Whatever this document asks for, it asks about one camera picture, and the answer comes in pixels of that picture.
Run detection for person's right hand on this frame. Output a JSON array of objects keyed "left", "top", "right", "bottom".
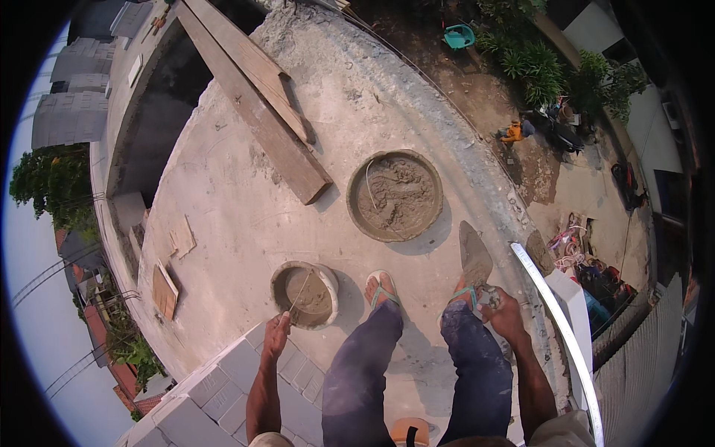
[{"left": 476, "top": 286, "right": 529, "bottom": 343}]

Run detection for square plywood piece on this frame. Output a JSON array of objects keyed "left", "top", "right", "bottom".
[{"left": 151, "top": 260, "right": 180, "bottom": 322}]

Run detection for red roofed houses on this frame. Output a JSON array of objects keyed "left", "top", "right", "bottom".
[{"left": 53, "top": 228, "right": 175, "bottom": 422}]

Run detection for grey concrete block wall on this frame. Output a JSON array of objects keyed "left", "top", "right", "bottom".
[{"left": 114, "top": 321, "right": 326, "bottom": 447}]

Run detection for heap of hoses and tools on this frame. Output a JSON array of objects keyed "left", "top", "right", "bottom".
[{"left": 547, "top": 212, "right": 639, "bottom": 336}]

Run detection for corrugated metal roof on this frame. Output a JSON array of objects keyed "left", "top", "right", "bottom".
[{"left": 592, "top": 274, "right": 689, "bottom": 447}]

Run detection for person's body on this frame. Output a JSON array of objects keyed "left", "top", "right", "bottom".
[{"left": 248, "top": 409, "right": 597, "bottom": 447}]

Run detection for person's legs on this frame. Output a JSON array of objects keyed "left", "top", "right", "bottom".
[{"left": 321, "top": 270, "right": 515, "bottom": 447}]

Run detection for green garden plants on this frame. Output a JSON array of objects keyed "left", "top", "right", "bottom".
[{"left": 475, "top": 0, "right": 649, "bottom": 121}]

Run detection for orange object with black strap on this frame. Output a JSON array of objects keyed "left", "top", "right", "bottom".
[{"left": 390, "top": 417, "right": 431, "bottom": 447}]

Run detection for red motorcycle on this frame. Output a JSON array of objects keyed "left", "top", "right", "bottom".
[{"left": 610, "top": 161, "right": 649, "bottom": 212}]

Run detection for thin plywood scrap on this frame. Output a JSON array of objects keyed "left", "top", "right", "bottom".
[{"left": 169, "top": 215, "right": 197, "bottom": 259}]

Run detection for mortar lump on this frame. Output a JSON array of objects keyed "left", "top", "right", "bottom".
[{"left": 525, "top": 229, "right": 555, "bottom": 276}]

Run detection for person's left hand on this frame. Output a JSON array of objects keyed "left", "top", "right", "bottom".
[{"left": 263, "top": 311, "right": 293, "bottom": 360}]

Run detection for mortar bucket with wire handle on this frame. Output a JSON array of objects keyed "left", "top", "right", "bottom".
[{"left": 270, "top": 260, "right": 340, "bottom": 332}]

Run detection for steel masonry trowel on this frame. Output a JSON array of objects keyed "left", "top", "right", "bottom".
[{"left": 458, "top": 220, "right": 501, "bottom": 311}]

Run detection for short wooden plank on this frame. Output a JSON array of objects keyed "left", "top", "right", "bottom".
[{"left": 183, "top": 0, "right": 315, "bottom": 145}]

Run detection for white plastered wall post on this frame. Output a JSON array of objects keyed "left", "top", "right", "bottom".
[{"left": 544, "top": 268, "right": 594, "bottom": 412}]

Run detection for aluminium straightedge bar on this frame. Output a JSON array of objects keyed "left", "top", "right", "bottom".
[{"left": 510, "top": 241, "right": 605, "bottom": 447}]

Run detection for long wooden plank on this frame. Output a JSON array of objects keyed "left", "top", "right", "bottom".
[{"left": 174, "top": 1, "right": 334, "bottom": 206}]

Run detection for round pan of wet mortar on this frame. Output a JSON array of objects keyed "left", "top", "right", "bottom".
[{"left": 346, "top": 149, "right": 444, "bottom": 244}]

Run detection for black motorcycle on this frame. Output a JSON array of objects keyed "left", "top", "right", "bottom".
[{"left": 531, "top": 106, "right": 594, "bottom": 154}]

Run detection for green plastic chair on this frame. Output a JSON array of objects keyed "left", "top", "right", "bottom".
[{"left": 443, "top": 23, "right": 477, "bottom": 51}]

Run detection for green tree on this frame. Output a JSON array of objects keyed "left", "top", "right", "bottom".
[{"left": 8, "top": 143, "right": 100, "bottom": 234}]

